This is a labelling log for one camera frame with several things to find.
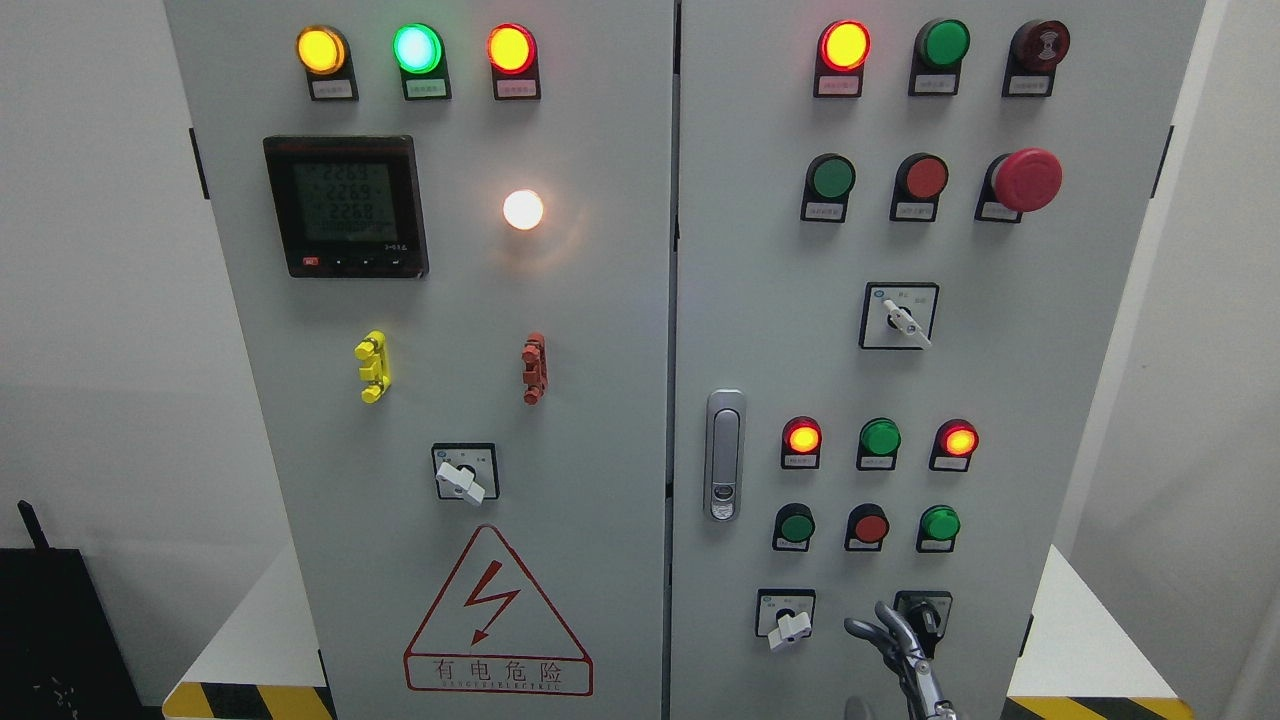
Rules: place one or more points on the green push button lower right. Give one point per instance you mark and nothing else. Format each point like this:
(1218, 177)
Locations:
(938, 529)

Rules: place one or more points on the left door rotary selector switch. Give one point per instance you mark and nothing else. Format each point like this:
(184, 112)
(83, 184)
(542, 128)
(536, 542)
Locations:
(466, 471)

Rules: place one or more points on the red electric hazard warning sticker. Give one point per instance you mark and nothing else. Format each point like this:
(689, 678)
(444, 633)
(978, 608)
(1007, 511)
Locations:
(492, 629)

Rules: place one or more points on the red indicator lamp lower right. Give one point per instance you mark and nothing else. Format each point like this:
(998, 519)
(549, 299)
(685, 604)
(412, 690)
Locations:
(954, 445)

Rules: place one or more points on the right grey cabinet door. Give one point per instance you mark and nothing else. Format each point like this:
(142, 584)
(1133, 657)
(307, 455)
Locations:
(772, 305)

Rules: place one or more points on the black knob selector switch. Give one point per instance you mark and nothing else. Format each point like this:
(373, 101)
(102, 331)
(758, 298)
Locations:
(927, 613)

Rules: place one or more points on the left grey cabinet door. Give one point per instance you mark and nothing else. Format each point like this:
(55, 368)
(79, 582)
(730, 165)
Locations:
(583, 472)

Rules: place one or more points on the red indicator lamp top left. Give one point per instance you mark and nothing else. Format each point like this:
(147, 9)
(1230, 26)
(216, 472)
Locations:
(513, 55)

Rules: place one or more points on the black digital power meter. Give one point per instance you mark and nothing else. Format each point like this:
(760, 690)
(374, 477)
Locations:
(348, 206)

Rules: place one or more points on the grey cabinet door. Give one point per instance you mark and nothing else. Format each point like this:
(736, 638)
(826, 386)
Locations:
(772, 305)
(583, 472)

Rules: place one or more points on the green indicator lamp lower middle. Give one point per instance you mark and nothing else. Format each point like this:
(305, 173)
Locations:
(878, 445)

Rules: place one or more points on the red indicator lamp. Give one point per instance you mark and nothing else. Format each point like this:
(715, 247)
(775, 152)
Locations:
(954, 445)
(800, 444)
(513, 55)
(840, 56)

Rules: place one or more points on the green push button upper row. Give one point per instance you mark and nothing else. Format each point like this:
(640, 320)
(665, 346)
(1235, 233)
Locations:
(828, 183)

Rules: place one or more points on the green indicator lamp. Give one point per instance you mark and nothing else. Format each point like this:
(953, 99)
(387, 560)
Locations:
(937, 58)
(422, 63)
(878, 445)

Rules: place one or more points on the green push button lower left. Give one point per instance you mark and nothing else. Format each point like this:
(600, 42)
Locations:
(794, 527)

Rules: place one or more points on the white platform with hazard stripes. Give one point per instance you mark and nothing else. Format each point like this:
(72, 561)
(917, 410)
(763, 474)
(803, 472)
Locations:
(1077, 664)

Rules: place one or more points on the upper right rotary selector switch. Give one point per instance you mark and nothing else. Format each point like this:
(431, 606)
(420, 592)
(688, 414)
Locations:
(898, 316)

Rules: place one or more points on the dark red buzzer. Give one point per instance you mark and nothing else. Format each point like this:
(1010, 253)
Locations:
(1035, 52)

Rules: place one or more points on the black device with antenna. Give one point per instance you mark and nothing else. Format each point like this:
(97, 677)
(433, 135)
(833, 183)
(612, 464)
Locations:
(59, 656)

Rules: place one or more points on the red push button upper row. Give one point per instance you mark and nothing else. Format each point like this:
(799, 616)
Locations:
(919, 182)

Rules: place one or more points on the red indicator lamp top right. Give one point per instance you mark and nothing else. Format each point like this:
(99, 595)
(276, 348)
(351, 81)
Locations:
(840, 56)

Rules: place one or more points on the yellow indicator lamp top left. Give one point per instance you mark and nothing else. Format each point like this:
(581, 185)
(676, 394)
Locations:
(324, 54)

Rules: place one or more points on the yellow terminal clip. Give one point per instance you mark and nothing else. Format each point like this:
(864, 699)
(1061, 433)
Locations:
(371, 353)

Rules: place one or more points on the red indicator lamp lower left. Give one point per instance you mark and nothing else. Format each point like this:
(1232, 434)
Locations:
(800, 444)

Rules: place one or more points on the red mushroom emergency stop button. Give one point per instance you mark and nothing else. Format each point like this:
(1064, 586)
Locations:
(1018, 182)

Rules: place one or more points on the white glowing indicator lamp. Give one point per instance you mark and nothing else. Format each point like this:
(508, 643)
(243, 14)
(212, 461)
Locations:
(523, 210)

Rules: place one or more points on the green indicator lamp top right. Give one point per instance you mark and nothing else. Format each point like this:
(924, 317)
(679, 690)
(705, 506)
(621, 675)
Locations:
(937, 58)

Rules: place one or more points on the red push button lower middle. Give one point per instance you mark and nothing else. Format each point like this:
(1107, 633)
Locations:
(867, 526)

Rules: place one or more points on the lower white rotary selector switch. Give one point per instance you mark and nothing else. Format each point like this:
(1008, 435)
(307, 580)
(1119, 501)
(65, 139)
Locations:
(784, 616)

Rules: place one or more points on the silver door lock handle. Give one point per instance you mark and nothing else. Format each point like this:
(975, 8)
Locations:
(723, 447)

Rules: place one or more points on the red terminal clip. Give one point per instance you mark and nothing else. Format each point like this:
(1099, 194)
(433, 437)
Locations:
(534, 375)

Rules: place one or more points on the green indicator lamp top left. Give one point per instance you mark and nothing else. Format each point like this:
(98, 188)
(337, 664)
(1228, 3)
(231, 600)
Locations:
(422, 63)

